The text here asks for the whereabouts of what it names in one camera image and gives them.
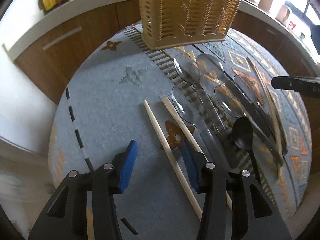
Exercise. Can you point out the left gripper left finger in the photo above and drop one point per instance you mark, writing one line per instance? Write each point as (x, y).
(64, 215)

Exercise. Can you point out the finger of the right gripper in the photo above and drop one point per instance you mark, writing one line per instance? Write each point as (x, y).
(307, 86)

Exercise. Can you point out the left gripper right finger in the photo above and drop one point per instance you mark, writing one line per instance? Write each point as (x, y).
(254, 215)

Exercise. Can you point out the black plastic spoon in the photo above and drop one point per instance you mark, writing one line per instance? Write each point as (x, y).
(242, 133)

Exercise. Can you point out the clear plastic spoon long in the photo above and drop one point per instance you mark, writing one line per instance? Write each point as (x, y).
(210, 65)

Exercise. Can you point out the pink electric kettle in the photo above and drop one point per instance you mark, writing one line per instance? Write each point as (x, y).
(283, 15)

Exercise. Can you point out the patterned blue round mat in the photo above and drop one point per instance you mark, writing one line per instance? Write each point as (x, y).
(101, 110)

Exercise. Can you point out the tan woven utensil basket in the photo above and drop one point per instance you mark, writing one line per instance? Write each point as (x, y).
(172, 23)

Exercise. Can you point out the white countertop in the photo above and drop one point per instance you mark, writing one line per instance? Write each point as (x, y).
(24, 22)

